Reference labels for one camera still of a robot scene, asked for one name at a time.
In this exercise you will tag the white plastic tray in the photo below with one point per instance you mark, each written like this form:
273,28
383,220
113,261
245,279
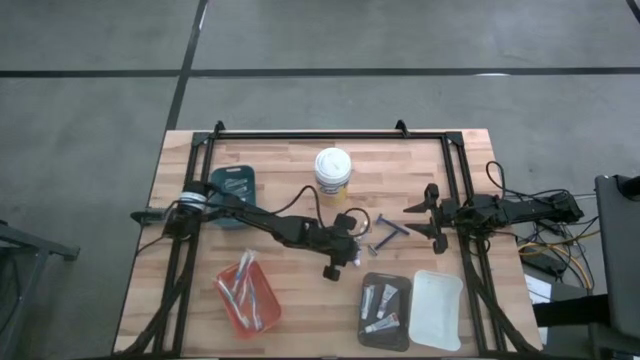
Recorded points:
435,310

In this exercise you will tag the white paper sheet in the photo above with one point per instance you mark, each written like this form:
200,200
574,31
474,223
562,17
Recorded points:
537,290

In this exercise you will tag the grey metal stand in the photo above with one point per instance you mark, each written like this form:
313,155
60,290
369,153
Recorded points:
30,245

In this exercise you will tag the teal plastic tray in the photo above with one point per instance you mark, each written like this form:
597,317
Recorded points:
220,175

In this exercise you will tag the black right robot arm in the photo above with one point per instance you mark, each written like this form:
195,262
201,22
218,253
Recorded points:
525,210

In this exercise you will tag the blue disposable razor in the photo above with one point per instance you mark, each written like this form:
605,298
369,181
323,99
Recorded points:
384,242
392,226

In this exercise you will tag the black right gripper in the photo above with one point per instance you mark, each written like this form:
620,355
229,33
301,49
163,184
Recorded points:
447,215

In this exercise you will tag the yellow Lysol wipes canister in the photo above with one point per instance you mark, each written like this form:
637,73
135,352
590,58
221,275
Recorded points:
332,172

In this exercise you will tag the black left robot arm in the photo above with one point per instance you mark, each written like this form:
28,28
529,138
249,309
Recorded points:
280,227

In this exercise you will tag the black power brick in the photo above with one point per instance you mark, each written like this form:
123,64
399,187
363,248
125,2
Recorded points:
545,263

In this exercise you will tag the small white toothpaste tube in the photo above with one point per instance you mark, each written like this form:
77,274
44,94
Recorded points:
357,260
367,301
382,324
387,300

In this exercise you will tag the dark grey transparent tray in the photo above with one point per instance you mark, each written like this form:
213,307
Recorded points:
385,342

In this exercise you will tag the orange plastic tray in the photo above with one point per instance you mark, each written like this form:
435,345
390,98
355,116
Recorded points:
270,305

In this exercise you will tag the black metal table frame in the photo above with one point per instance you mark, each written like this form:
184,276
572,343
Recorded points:
325,135

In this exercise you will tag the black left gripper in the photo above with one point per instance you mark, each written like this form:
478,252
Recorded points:
340,247

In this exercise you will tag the small silver tube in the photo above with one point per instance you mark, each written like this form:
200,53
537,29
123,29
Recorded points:
238,191
236,183

